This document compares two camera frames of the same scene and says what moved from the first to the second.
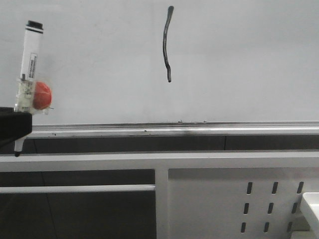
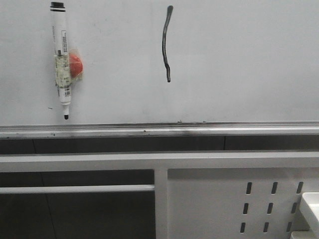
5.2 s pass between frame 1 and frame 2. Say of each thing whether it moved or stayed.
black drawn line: stayed
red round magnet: moved
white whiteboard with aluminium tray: stayed
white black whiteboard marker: moved
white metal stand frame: stayed
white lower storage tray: stayed
